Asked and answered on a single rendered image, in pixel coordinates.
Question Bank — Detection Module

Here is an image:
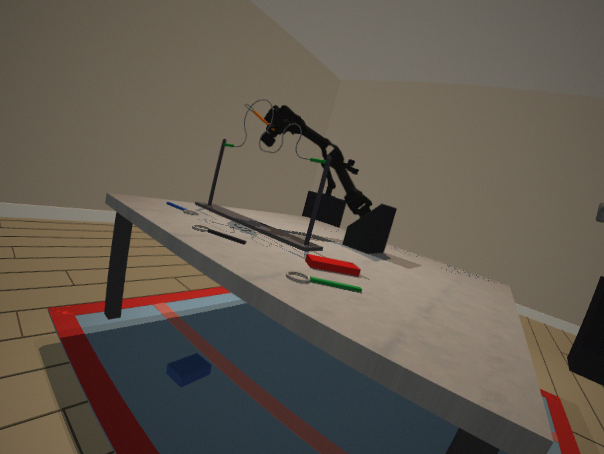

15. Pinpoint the red rectangular block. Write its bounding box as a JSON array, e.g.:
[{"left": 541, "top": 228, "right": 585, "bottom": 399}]
[{"left": 305, "top": 254, "right": 361, "bottom": 276}]

